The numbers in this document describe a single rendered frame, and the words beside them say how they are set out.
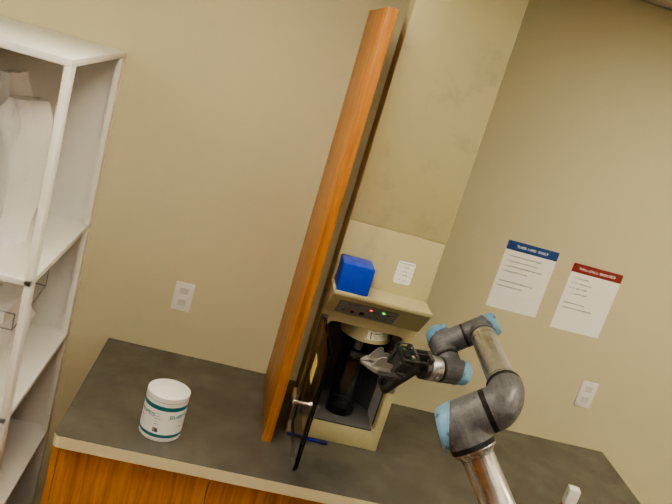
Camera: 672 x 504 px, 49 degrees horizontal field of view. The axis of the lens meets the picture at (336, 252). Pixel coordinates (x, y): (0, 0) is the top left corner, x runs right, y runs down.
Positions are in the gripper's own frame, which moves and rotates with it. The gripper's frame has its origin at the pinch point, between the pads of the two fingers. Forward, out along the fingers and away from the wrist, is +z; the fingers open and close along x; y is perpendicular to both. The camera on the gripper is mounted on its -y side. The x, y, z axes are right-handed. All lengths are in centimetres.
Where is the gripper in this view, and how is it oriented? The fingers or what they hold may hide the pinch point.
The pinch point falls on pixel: (363, 362)
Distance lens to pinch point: 209.4
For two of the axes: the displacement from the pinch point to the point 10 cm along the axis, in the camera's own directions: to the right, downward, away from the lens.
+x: 2.2, 6.7, -7.0
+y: 4.5, -7.1, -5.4
